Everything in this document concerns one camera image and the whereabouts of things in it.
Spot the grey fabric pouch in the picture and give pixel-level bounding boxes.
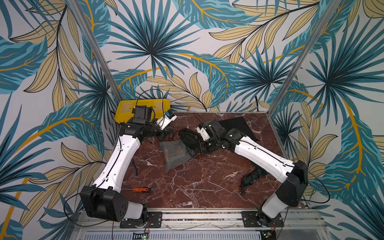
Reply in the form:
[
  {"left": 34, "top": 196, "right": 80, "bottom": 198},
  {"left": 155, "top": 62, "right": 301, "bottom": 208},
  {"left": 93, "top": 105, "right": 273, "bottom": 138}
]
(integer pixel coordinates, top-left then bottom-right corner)
[{"left": 160, "top": 140, "right": 192, "bottom": 173}]

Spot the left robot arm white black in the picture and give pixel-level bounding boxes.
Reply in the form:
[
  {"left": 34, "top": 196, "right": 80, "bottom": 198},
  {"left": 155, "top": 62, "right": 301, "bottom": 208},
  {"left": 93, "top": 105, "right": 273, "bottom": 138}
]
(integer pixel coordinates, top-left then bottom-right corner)
[{"left": 80, "top": 106, "right": 177, "bottom": 222}]

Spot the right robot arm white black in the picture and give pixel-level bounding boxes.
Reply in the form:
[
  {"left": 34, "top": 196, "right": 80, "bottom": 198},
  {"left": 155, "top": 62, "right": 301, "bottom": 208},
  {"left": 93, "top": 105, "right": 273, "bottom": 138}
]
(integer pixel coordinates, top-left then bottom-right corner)
[{"left": 197, "top": 120, "right": 308, "bottom": 221}]

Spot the yellow black toolbox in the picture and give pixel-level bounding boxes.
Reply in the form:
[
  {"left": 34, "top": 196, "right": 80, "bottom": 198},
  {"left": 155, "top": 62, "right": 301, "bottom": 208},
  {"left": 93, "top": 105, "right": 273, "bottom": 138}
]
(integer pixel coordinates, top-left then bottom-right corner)
[{"left": 114, "top": 98, "right": 172, "bottom": 124}]

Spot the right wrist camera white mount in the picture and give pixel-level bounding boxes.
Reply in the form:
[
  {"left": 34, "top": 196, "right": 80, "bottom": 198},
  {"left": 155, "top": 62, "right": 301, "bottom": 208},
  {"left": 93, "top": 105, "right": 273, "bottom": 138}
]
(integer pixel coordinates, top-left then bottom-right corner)
[{"left": 196, "top": 127, "right": 211, "bottom": 141}]

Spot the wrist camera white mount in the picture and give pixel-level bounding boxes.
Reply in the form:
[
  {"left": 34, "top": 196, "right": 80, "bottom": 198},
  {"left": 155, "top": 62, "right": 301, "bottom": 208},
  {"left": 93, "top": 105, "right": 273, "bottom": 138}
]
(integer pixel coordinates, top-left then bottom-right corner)
[
  {"left": 196, "top": 127, "right": 211, "bottom": 141},
  {"left": 157, "top": 110, "right": 177, "bottom": 130}
]

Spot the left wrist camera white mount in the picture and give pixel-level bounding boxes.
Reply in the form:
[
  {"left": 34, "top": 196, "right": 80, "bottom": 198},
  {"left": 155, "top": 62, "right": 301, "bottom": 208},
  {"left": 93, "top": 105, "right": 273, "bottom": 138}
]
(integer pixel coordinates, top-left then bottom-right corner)
[{"left": 157, "top": 110, "right": 177, "bottom": 130}]

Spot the orange handled screwdriver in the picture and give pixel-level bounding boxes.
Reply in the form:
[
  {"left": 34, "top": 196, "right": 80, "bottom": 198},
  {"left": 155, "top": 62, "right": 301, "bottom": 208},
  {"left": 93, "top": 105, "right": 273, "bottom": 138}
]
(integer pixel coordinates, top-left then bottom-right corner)
[{"left": 122, "top": 188, "right": 151, "bottom": 193}]

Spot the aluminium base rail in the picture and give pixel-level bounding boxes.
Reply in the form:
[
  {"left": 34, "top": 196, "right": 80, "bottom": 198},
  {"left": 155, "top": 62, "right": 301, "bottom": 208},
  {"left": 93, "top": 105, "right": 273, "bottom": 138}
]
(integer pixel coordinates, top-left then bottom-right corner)
[{"left": 70, "top": 208, "right": 331, "bottom": 240}]

